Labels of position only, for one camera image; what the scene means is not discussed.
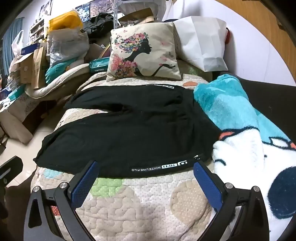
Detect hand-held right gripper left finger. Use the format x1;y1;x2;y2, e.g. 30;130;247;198
23;160;100;241

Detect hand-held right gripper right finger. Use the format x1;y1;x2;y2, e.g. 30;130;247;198
193;160;271;241

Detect black pants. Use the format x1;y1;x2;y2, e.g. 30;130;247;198
33;84;222;179

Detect quilted patchwork bedspread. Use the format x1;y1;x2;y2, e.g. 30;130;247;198
30;71;234;241

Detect teal cartoon fleece blanket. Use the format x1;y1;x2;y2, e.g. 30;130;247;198
194;74;296;241

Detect beige padded seat cushion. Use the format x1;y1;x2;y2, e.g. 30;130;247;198
25;62;93;100

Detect cardboard box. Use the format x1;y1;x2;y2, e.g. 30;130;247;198
9;53;35;84

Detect brown paper bag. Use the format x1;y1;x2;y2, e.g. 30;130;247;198
32;45;48;90

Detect dark cloth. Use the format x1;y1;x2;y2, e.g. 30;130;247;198
238;77;296;144

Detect teal cloth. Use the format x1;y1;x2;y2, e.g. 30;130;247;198
45;59;77;84

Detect blue box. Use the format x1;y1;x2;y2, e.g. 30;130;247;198
21;44;43;55

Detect teal packet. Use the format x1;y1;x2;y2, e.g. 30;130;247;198
89;58;110;73

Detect blue curtain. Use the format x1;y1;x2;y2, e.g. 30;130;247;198
2;19;23;77

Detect white plastic bag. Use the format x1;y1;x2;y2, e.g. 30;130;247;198
11;30;25;57

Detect clear plastic bag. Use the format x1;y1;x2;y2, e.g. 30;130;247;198
47;30;90;67

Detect floral silhouette print cushion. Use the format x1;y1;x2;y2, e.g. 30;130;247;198
106;22;183;81

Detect white paper bag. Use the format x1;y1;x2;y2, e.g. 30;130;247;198
173;17;229;72

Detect yellow bag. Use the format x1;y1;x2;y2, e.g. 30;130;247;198
49;12;82;32

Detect black clothing pile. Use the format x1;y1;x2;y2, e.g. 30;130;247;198
82;13;115;39

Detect wooden panel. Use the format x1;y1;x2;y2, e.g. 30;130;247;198
217;0;296;86

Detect wall shelf with small goods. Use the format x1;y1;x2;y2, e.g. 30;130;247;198
30;19;45;43

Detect wall poster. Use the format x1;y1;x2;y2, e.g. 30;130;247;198
76;3;90;20
90;0;115;18
40;0;53;14

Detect metal rack post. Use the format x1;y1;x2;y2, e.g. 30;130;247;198
113;0;125;29

